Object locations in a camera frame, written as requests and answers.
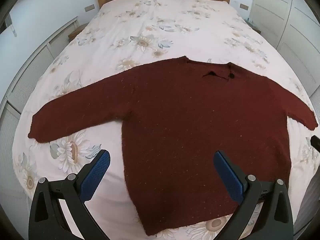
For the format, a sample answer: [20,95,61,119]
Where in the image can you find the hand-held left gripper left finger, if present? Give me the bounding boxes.
[28,149,111,240]

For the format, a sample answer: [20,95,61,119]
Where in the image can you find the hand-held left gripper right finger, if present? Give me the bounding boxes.
[213,150,294,240]

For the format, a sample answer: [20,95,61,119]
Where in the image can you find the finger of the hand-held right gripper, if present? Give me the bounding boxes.
[311,135,320,153]

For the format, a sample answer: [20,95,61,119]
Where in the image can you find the dark red knit sweater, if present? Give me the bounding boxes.
[28,56,319,237]

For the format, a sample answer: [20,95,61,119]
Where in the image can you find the white louvered cabinet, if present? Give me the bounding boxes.
[0,16,79,143]

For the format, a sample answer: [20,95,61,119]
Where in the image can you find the white panelled wardrobe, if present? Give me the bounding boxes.
[247,0,320,98]

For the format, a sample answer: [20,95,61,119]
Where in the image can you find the wooden nightstand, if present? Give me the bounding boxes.
[68,23,88,39]
[246,20,262,34]

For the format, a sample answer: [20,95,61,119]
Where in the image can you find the bed with floral cover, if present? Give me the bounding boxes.
[11,0,320,240]

